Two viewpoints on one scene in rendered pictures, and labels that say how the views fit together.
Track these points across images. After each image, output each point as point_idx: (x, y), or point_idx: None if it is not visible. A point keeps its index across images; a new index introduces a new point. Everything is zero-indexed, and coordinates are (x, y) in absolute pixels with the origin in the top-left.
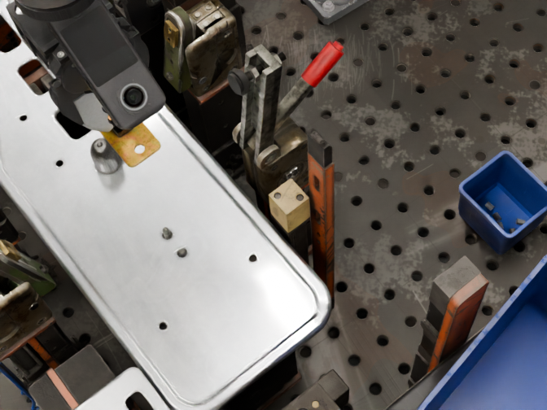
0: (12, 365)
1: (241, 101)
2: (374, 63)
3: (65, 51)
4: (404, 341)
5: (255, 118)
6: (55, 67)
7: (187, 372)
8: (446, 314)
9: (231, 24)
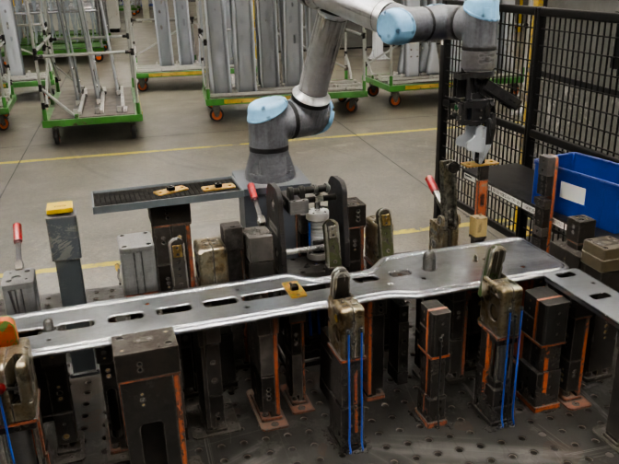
0: (481, 432)
1: None
2: None
3: (494, 92)
4: None
5: (448, 202)
6: (493, 103)
7: (547, 264)
8: (554, 172)
9: None
